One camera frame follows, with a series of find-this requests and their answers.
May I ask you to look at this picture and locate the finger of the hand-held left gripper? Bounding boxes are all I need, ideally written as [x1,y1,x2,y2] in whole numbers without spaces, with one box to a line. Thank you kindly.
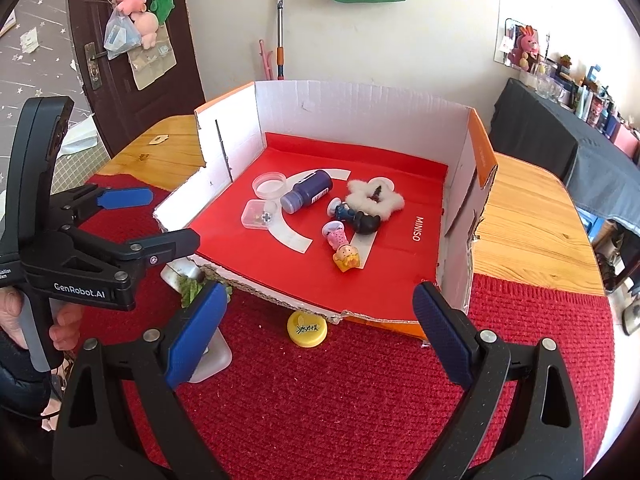
[50,183,153,226]
[60,227,201,279]

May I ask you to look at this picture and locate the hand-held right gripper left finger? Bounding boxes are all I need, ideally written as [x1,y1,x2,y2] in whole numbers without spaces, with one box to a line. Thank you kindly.
[52,280,230,480]

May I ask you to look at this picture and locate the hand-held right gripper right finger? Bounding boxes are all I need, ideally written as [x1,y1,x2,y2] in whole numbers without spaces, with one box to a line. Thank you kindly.
[411,281,586,480]

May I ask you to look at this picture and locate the cardboard box with red bottom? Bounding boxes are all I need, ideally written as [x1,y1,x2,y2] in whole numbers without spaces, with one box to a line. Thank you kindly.
[152,80,499,348]

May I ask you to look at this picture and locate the small clear square box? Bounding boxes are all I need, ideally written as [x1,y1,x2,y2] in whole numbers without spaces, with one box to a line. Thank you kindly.
[240,199,279,231]

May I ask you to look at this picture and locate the pink dress cartoon figurine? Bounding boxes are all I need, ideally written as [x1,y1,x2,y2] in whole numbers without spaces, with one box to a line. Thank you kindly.
[322,220,362,273]

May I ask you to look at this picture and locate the blue black-haired cartoon figurine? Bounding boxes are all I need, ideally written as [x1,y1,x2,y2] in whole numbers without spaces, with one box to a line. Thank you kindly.
[327,199,383,237]

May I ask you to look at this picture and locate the purple bottle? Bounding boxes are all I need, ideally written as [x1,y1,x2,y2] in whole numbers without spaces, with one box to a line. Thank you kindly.
[279,170,334,213]

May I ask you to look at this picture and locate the person's left hand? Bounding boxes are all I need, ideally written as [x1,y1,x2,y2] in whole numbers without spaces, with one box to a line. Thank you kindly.
[0,287,85,352]

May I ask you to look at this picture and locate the white plastic tray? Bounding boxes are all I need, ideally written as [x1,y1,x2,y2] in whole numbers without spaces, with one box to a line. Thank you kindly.
[160,255,234,384]

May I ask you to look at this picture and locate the green leaves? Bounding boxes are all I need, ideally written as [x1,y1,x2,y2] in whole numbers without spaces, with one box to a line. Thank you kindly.
[177,279,235,308]

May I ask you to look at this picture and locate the white paper sheet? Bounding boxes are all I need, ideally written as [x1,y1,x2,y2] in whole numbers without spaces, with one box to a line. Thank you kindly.
[52,115,98,153]

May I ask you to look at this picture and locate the yellow bottle cap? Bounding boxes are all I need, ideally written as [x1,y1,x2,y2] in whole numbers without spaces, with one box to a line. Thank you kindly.
[286,311,329,348]

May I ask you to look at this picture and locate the red knitted mat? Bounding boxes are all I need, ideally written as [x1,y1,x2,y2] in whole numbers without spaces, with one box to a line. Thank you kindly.
[85,174,616,471]

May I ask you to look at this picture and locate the dark brown door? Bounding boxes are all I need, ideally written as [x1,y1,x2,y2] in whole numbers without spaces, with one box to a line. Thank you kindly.
[67,0,207,156]

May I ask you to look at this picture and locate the clear round plastic dish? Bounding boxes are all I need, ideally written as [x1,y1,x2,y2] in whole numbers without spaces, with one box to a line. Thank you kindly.
[251,171,287,200]

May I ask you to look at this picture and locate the beige hanging fabric organizer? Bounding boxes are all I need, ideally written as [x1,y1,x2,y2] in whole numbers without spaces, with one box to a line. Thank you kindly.
[127,42,178,92]

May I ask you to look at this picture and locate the white fluffy star hair clip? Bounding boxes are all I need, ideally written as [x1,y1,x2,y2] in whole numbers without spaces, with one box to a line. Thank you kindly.
[345,177,405,222]

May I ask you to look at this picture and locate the wooden table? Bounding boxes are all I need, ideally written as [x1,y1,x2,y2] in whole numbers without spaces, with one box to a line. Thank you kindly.
[111,114,606,296]

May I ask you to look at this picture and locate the clear plastic bag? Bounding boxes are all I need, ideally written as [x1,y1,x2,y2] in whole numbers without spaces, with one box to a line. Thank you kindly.
[103,10,143,59]

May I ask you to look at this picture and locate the pink plastic hanger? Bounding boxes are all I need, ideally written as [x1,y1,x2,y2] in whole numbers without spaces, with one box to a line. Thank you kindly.
[258,39,276,81]

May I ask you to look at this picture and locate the green plush toy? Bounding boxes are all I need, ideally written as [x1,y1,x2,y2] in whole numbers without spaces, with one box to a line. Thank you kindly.
[150,0,176,25]

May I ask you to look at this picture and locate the metal mop pole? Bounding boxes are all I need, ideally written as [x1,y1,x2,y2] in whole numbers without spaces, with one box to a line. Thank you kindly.
[275,0,287,81]

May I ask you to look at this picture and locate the black cloth covered table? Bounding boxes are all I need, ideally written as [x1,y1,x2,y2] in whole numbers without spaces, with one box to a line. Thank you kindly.
[490,77,640,221]

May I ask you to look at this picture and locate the cluster of glass jars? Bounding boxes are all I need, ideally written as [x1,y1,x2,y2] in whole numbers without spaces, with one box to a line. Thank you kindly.
[535,62,571,103]

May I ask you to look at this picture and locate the row of colourful boxes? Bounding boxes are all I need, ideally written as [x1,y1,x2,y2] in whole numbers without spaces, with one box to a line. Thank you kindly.
[570,62,640,161]

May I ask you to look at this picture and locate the pink rabbit plush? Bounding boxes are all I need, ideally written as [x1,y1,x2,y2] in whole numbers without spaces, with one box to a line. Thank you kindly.
[515,25,542,70]

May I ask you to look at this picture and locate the metal door handle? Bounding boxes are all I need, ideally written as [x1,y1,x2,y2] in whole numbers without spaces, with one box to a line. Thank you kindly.
[83,41,106,92]

